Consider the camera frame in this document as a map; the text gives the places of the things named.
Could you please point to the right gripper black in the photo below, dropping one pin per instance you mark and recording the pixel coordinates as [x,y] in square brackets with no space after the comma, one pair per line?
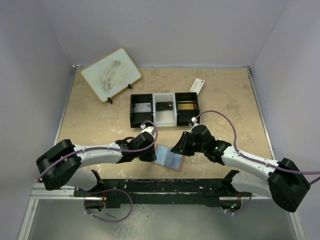
[181,147]

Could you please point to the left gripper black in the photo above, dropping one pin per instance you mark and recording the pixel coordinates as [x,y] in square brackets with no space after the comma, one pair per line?
[151,156]

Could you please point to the light blue card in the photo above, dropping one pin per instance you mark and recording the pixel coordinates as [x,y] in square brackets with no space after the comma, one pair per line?
[162,155]

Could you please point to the pink leather card holder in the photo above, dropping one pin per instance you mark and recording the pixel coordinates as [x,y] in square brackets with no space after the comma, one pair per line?
[170,160]

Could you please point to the black card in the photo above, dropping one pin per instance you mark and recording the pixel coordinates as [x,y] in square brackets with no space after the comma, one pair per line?
[162,108]
[165,105]

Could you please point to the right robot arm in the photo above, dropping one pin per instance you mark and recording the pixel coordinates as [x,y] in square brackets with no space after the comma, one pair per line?
[280,181]

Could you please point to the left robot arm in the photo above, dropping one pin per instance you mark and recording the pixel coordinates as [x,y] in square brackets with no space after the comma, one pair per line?
[61,165]

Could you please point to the silver card in left bin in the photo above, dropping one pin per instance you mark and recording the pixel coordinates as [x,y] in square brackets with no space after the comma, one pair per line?
[144,107]

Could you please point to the gold card with stripe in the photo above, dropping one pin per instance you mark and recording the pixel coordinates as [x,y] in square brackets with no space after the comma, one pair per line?
[186,106]

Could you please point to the black card in white bin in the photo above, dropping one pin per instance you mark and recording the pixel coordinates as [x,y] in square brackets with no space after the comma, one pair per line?
[162,108]

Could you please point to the black left plastic bin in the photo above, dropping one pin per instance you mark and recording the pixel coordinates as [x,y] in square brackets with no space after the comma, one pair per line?
[136,119]

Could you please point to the black plastic bin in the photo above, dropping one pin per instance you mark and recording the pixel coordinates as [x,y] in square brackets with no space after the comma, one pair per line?
[136,119]
[184,116]

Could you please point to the black right plastic bin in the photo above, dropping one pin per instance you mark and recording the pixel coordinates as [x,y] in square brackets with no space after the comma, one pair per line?
[184,116]

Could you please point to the white plastic bin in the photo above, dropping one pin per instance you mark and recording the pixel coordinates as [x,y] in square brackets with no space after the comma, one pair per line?
[165,118]

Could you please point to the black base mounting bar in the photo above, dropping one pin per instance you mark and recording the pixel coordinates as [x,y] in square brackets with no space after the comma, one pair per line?
[194,191]

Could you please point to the white red paper box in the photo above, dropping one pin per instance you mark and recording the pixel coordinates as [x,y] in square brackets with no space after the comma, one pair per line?
[197,86]

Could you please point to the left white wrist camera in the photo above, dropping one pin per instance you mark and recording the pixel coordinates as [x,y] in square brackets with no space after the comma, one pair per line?
[148,129]

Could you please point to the whiteboard with yellow frame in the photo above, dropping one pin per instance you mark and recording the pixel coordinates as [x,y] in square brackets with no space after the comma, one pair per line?
[111,74]

